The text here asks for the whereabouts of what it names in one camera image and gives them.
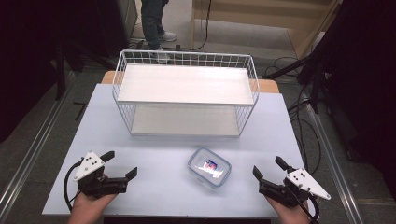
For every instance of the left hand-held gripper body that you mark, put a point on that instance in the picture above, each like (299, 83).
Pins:
(93, 179)

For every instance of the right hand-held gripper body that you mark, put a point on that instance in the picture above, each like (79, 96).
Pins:
(291, 188)

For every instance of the clear plastic lidded container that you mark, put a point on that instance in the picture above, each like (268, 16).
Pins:
(209, 168)

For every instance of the person's right hand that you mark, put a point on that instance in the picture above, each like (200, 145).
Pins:
(288, 213)

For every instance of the person's left hand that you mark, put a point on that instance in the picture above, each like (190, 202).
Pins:
(88, 209)

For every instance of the black tripod stand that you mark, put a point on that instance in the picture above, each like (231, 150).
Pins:
(306, 73)

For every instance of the wooden staircase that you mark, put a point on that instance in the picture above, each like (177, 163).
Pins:
(258, 18)

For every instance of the metal floor rail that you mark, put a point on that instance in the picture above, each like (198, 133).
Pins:
(32, 149)
(334, 161)

